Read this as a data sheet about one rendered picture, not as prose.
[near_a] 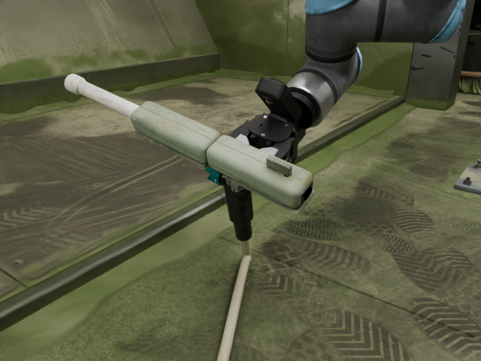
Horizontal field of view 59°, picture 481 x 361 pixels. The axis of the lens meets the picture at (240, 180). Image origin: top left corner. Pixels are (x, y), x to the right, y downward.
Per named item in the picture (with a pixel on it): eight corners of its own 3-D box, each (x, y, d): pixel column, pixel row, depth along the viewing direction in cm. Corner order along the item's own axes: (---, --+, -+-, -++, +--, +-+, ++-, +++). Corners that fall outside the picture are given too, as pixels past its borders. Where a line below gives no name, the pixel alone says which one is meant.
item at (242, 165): (311, 257, 71) (318, 162, 54) (295, 278, 69) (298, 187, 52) (114, 150, 93) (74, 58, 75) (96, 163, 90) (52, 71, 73)
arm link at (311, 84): (336, 81, 71) (286, 64, 75) (322, 97, 69) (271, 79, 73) (332, 121, 78) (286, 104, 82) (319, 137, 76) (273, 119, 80)
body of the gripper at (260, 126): (280, 182, 71) (316, 137, 77) (280, 145, 64) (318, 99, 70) (243, 165, 74) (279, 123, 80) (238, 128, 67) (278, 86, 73)
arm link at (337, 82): (322, 26, 81) (319, 71, 88) (288, 61, 75) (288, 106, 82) (368, 39, 77) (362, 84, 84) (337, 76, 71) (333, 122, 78)
